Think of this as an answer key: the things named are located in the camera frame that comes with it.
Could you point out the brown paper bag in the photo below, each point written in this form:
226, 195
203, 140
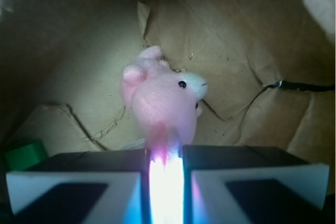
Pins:
269, 65

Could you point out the pink plush bunny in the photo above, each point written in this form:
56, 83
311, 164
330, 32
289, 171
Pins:
164, 103

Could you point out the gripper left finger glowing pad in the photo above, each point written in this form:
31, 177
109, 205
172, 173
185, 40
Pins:
83, 187

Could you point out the green rectangular block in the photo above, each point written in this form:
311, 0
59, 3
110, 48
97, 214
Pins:
25, 156

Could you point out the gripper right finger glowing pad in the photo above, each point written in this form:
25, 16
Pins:
252, 184

